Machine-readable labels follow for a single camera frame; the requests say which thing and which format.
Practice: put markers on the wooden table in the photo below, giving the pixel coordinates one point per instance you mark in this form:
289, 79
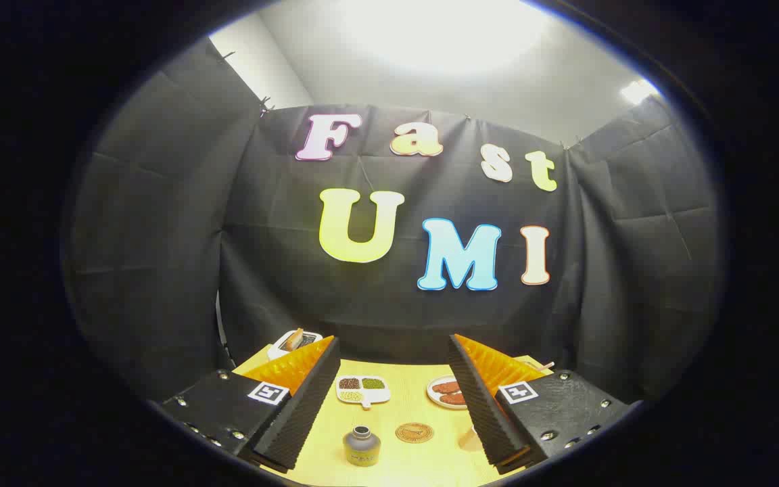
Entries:
403, 406

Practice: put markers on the green beans pile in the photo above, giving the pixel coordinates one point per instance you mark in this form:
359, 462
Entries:
373, 383

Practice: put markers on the silver green juice bottle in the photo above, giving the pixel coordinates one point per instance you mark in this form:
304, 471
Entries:
362, 448

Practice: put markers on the white divided dish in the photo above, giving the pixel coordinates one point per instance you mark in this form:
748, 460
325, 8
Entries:
362, 402

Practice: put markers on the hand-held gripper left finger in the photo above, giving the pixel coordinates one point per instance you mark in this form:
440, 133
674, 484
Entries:
301, 406

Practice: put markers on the black backdrop cloth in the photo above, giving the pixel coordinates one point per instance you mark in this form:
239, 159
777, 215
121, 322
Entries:
396, 318

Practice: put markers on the white toaster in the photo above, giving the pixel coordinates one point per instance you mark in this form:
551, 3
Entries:
285, 346

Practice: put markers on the brown beans pile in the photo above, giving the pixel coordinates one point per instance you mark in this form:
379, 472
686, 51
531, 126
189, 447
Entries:
349, 383

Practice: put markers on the white beans pile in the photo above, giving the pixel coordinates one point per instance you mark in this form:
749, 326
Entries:
352, 396

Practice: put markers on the toast bread slice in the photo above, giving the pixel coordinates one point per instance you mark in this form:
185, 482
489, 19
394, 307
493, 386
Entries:
293, 336

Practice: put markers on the red meat slice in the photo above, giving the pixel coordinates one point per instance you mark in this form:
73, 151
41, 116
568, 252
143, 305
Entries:
446, 387
455, 399

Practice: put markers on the white round plate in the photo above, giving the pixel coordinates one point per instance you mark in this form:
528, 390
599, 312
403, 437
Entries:
433, 391

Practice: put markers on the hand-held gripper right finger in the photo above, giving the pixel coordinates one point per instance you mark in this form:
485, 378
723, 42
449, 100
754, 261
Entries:
484, 406

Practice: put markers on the round wooden coaster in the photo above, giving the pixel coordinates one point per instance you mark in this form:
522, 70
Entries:
414, 432

